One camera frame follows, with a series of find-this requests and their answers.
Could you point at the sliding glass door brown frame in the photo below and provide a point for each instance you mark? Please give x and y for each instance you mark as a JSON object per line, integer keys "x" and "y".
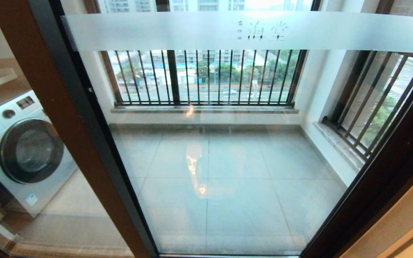
{"x": 192, "y": 31}

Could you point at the grey stone window sill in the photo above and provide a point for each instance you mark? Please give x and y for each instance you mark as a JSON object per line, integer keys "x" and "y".
{"x": 203, "y": 110}
{"x": 337, "y": 143}

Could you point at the black window guard railing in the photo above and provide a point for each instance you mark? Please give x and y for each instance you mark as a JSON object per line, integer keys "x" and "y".
{"x": 342, "y": 135}
{"x": 206, "y": 104}

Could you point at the white front-load washing machine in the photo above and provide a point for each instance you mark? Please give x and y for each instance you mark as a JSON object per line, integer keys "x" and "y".
{"x": 31, "y": 150}

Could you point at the dark brown door jamb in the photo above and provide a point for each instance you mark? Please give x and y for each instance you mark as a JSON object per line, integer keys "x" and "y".
{"x": 405, "y": 175}

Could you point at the dark window frame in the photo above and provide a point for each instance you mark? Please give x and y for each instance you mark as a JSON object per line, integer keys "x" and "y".
{"x": 351, "y": 87}
{"x": 173, "y": 79}

